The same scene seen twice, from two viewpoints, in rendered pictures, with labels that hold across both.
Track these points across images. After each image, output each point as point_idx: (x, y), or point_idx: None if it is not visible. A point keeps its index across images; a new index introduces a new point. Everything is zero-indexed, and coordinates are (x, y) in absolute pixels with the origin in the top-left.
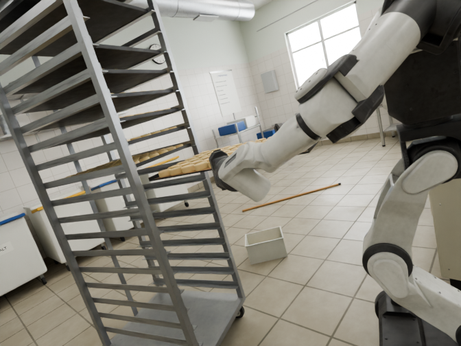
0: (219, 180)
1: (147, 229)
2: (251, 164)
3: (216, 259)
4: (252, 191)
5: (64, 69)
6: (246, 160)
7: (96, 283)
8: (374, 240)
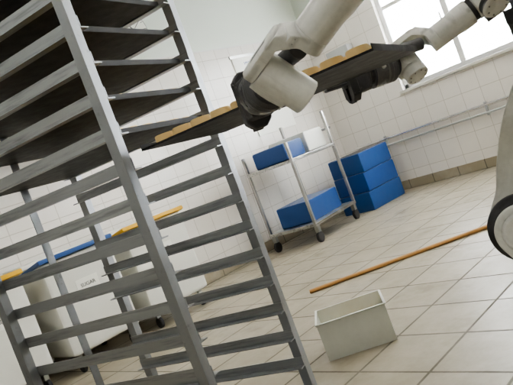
0: (246, 93)
1: (143, 229)
2: (284, 43)
3: (260, 317)
4: (291, 91)
5: (5, 6)
6: (277, 37)
7: (56, 364)
8: (501, 192)
